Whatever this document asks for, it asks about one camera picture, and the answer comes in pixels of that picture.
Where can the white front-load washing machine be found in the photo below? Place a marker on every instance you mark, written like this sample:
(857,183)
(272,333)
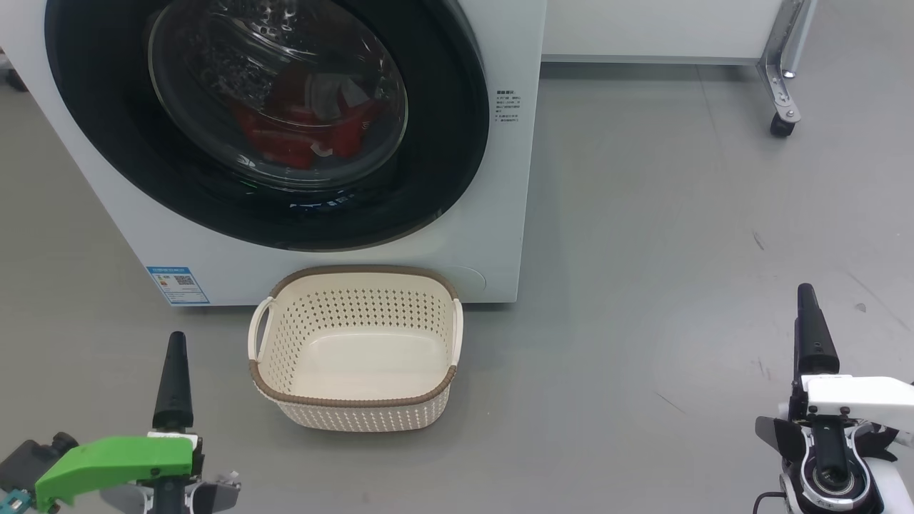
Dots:
(464,214)

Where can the blue energy label sticker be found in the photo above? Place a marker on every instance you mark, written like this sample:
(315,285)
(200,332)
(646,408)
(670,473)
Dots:
(178,285)

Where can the white text notice sticker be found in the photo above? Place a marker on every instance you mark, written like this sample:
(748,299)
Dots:
(508,107)

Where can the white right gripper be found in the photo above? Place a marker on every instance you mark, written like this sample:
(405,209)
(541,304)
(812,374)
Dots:
(857,400)

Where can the grey stand leg with caster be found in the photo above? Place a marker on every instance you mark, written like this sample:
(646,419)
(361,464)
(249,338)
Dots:
(14,78)

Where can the white mobile partition panel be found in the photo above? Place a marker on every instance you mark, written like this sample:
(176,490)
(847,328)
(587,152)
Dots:
(643,28)

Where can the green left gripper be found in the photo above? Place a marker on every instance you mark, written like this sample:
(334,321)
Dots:
(114,460)

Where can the cream perforated basket brown rim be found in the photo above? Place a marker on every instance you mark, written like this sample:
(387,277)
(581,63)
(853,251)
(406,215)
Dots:
(371,357)

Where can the black caster wheel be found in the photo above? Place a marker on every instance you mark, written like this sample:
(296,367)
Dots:
(782,127)

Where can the black round glass washer door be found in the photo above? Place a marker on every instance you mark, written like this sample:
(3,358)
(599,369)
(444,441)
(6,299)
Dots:
(443,157)

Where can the silver metal frame leg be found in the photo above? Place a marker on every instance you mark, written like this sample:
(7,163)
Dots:
(778,64)

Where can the stainless steel washing machine drum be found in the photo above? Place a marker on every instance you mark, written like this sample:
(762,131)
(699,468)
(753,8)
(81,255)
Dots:
(207,64)

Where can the red shorts white stripe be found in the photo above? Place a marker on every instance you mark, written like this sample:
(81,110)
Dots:
(275,143)

